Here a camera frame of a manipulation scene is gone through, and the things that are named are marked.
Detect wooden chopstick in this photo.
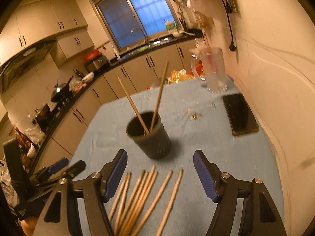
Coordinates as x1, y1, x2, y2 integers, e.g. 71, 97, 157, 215
150, 60, 169, 131
155, 168, 184, 236
131, 170, 173, 235
108, 172, 129, 221
118, 170, 146, 229
116, 75, 150, 135
119, 165, 158, 235
114, 172, 131, 235

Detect kitchen window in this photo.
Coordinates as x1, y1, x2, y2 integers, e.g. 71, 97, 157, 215
92, 0, 179, 52

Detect person's left hand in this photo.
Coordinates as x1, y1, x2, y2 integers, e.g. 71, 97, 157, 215
21, 216, 38, 236

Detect dark cylindrical utensil holder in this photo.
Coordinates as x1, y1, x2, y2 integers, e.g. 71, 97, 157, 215
126, 113, 172, 159

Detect small brass keys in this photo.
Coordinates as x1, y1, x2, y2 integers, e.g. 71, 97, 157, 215
186, 108, 203, 120

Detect black smartphone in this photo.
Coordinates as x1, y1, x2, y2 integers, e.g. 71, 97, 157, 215
221, 93, 259, 136

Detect black pot with lid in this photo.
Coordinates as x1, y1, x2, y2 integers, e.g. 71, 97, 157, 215
34, 103, 51, 131

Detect black wok on stove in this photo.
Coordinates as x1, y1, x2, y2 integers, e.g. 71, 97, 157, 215
50, 76, 73, 103

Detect yellow plastic bag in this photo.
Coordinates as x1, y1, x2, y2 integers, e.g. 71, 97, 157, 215
167, 69, 195, 83

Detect clear glass beer mug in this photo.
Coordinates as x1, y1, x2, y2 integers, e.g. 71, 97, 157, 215
191, 46, 227, 93

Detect range hood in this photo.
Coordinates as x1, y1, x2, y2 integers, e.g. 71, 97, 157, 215
1, 40, 57, 94

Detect sink faucet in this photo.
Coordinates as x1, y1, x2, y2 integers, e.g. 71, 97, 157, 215
130, 27, 151, 45

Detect black power cable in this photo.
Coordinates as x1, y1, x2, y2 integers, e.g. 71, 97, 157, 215
210, 0, 238, 52

